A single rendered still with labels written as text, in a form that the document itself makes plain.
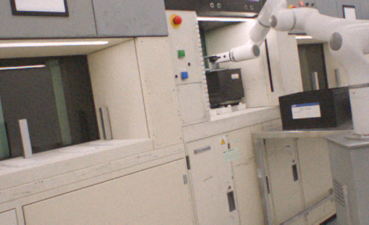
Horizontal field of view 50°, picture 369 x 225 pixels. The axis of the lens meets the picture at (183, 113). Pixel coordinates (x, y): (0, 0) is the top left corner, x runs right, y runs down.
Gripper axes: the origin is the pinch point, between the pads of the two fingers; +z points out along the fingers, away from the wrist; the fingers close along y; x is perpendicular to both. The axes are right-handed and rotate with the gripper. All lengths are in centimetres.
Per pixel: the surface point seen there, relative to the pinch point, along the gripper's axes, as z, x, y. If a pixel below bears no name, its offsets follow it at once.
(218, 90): -9.4, -18.7, -10.6
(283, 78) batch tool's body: -35.8, -17.1, 16.0
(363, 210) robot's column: -101, -66, -46
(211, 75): -6.1, -9.6, -10.6
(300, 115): -59, -36, -8
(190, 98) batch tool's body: -30, -20, -53
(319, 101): -68, -30, -6
